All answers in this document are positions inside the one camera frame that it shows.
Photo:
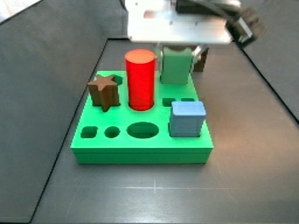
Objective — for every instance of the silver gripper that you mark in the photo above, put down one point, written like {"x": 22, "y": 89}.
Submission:
{"x": 155, "y": 23}

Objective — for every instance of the green arch block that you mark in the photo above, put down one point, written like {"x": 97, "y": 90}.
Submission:
{"x": 177, "y": 66}

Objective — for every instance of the green shape sorter board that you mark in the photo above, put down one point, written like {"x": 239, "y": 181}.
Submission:
{"x": 123, "y": 136}

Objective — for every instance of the black curved stand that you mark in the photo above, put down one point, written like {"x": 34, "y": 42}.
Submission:
{"x": 201, "y": 54}

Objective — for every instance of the red cylinder peg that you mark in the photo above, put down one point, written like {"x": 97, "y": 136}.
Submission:
{"x": 141, "y": 79}

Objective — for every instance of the brown star peg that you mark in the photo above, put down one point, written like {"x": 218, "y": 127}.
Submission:
{"x": 103, "y": 91}

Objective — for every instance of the blue square block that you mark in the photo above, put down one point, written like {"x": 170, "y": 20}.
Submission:
{"x": 187, "y": 118}

